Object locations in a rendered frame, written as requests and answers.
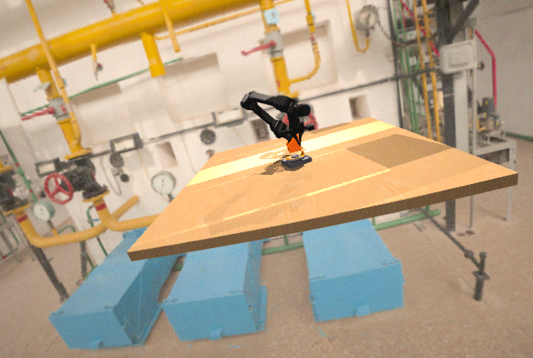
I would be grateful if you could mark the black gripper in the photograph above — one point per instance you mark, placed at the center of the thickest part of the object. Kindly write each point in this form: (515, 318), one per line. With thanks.
(308, 127)

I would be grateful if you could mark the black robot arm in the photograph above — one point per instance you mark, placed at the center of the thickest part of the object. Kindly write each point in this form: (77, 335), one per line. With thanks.
(281, 103)

